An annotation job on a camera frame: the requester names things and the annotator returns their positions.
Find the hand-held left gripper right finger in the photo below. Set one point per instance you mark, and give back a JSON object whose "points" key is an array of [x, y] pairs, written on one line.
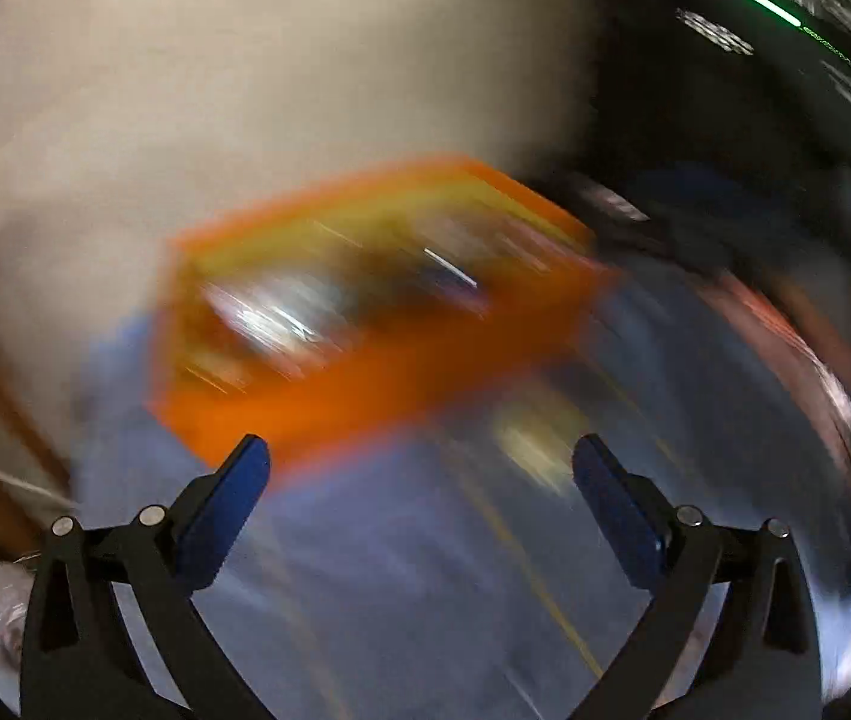
{"points": [[620, 510]]}

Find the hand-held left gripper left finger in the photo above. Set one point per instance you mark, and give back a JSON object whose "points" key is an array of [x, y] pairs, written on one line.
{"points": [[224, 510]]}

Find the pale yellow snack packet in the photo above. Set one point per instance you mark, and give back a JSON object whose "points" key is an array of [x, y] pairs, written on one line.
{"points": [[538, 446]]}

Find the pile of snack packets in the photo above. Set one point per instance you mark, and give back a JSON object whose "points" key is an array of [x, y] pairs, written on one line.
{"points": [[298, 315]]}

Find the orange storage box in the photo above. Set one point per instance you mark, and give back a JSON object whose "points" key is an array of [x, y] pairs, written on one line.
{"points": [[410, 397]]}

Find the blue quilted cloth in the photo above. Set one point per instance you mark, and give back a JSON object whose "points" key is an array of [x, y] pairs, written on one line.
{"points": [[410, 585]]}

